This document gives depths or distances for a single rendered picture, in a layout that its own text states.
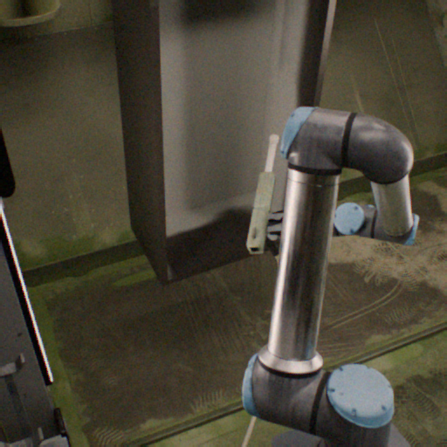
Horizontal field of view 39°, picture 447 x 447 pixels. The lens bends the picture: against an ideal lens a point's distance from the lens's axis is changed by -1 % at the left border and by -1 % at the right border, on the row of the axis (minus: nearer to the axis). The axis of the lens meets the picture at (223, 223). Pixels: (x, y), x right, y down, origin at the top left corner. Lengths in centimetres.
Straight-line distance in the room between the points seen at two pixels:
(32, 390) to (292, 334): 81
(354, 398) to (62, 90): 233
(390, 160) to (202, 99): 123
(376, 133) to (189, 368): 165
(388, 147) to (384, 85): 261
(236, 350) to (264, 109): 102
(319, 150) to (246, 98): 124
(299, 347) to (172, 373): 131
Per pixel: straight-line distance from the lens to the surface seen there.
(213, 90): 243
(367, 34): 394
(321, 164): 132
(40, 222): 322
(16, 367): 133
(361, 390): 146
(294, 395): 148
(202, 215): 273
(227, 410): 255
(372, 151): 130
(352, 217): 184
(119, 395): 266
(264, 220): 202
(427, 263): 330
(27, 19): 296
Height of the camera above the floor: 200
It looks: 34 degrees down
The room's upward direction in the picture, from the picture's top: 4 degrees counter-clockwise
